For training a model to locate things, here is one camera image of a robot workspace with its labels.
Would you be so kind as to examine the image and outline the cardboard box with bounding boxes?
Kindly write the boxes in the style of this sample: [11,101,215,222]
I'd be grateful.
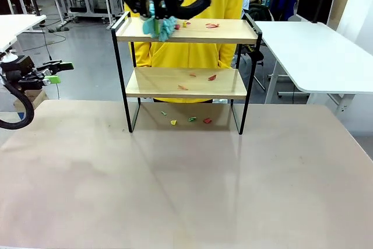
[13,88,49,113]

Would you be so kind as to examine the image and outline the large white desk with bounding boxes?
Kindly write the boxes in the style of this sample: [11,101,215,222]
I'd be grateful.
[253,20,373,115]

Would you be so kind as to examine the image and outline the black office chair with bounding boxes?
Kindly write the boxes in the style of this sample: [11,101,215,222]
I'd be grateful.
[233,43,266,89]

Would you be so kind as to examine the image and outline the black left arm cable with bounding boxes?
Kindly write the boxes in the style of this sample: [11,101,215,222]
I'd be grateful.
[0,72,36,129]

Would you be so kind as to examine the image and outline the white board panel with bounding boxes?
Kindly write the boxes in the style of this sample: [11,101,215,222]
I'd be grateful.
[336,0,373,48]

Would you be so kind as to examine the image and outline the black bag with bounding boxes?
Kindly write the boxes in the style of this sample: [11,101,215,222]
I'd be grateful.
[247,3,273,24]

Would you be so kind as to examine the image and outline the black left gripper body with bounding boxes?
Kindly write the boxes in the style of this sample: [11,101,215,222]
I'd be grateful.
[4,55,47,90]

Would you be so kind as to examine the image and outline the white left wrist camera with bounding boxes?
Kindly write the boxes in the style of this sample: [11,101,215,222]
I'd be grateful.
[0,50,19,64]

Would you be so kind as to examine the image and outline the black frame wooden shelf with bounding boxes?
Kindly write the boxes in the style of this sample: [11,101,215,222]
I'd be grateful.
[110,11,263,135]

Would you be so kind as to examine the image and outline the teal cleaning cloth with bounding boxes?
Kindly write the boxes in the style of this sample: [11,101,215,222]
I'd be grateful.
[142,15,179,43]

